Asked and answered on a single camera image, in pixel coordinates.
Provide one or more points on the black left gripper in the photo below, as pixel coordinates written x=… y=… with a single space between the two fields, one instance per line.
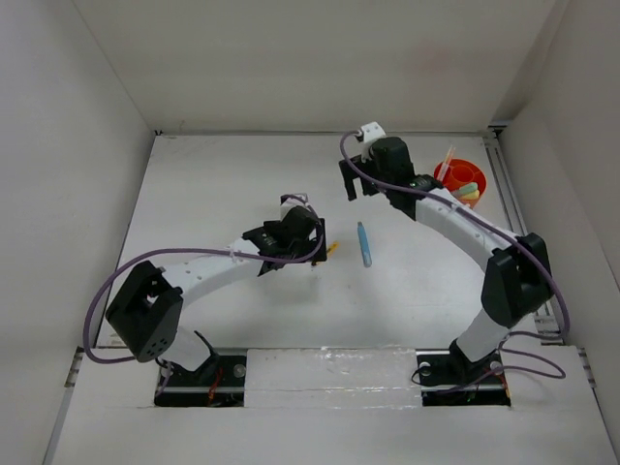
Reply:
x=309 y=249

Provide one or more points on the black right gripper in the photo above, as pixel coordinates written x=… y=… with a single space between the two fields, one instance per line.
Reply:
x=363 y=165

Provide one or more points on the yellow black utility knife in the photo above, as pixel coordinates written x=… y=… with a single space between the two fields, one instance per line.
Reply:
x=332 y=248

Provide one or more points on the blue utility knife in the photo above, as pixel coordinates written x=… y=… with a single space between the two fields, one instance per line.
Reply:
x=364 y=245

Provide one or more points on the thin yellow highlighter pen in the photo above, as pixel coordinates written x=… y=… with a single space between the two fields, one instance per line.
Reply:
x=449 y=156

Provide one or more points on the green highlighter marker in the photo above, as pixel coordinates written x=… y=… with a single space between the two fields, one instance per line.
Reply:
x=466 y=189

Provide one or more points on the pink highlighter pen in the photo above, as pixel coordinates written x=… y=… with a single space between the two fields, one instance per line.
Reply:
x=442 y=173

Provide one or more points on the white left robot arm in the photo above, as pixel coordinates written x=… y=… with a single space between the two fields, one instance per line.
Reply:
x=146 y=311

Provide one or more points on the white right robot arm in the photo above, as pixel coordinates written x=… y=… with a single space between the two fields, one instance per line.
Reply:
x=517 y=278

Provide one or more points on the orange round organizer container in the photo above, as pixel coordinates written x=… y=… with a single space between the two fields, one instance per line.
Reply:
x=460 y=173

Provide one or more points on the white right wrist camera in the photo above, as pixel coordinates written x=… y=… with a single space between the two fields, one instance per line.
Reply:
x=370 y=132

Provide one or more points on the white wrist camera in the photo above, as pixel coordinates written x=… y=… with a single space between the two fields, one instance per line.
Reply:
x=290 y=201
x=370 y=132

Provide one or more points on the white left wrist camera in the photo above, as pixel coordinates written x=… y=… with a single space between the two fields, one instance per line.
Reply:
x=290 y=201

